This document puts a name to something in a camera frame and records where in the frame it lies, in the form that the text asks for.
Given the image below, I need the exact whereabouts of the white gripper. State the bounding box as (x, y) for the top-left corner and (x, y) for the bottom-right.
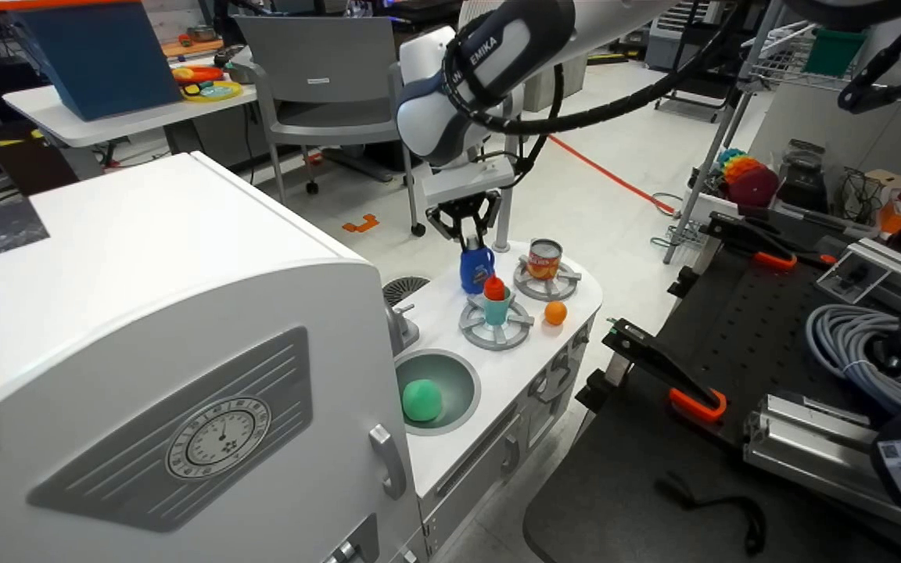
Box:
(408, 154), (519, 254)

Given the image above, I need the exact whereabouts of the blue toy bottle white cap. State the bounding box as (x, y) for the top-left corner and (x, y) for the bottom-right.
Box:
(458, 240), (497, 297)

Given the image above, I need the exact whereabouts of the silver can orange label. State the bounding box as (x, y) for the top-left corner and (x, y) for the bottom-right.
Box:
(527, 238), (567, 285)

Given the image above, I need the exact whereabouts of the teal toy cup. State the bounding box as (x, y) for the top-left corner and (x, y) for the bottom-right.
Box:
(479, 289), (518, 328)

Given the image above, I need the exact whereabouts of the black round stool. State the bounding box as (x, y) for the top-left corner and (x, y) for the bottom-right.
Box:
(378, 275), (433, 309)

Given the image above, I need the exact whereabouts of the grey toy stove burner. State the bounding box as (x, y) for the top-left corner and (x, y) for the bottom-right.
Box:
(512, 254), (585, 303)
(458, 294), (538, 353)

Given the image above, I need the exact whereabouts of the grey round toy sink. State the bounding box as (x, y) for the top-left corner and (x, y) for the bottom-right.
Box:
(393, 347), (485, 438)

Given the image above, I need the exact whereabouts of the green ball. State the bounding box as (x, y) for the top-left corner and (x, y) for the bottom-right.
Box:
(400, 375), (449, 427)

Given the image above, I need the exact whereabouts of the grey office chair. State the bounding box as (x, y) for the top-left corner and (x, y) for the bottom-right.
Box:
(235, 11), (429, 240)

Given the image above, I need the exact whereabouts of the metal tripod stand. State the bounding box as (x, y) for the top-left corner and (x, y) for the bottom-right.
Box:
(647, 0), (791, 269)

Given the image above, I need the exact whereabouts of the black rolling cart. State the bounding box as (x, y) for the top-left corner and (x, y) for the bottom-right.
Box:
(651, 0), (756, 114)

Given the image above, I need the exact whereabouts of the rainbow coloured plush toy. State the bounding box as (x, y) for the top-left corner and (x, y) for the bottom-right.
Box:
(717, 148), (787, 218)

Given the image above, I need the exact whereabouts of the white toy kitchen unit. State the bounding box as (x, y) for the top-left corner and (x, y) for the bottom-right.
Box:
(0, 150), (607, 563)

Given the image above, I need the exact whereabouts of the colourful toys pile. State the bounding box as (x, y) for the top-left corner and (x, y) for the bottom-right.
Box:
(170, 62), (248, 103)

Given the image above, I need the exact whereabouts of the black perforated breadboard table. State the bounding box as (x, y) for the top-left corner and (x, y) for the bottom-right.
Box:
(519, 240), (901, 563)

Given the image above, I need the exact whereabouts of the glass jar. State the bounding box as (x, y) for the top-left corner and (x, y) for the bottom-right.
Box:
(775, 138), (832, 216)

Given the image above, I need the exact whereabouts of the white table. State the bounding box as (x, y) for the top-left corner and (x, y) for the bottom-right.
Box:
(0, 78), (264, 154)

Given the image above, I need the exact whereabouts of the black hex key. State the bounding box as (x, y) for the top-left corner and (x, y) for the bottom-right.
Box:
(651, 470), (771, 560)

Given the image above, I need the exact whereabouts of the blue box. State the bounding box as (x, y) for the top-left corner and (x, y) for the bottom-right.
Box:
(14, 0), (184, 124)

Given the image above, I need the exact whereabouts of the green bin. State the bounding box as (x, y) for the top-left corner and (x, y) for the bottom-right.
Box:
(803, 25), (871, 82)

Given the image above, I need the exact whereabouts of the red floor cable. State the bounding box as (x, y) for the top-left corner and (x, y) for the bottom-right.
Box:
(549, 134), (678, 218)

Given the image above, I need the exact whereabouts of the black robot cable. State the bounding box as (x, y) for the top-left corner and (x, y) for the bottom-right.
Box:
(440, 0), (759, 191)

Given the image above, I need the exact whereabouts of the black clamp orange handle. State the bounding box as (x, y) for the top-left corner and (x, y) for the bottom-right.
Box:
(600, 314), (732, 427)
(697, 210), (840, 275)

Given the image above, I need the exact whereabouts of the grey coiled cable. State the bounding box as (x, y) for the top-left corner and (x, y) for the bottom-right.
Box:
(803, 299), (901, 417)

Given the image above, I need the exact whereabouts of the aluminium extrusion rail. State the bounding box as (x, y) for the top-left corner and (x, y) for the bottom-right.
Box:
(738, 387), (901, 548)

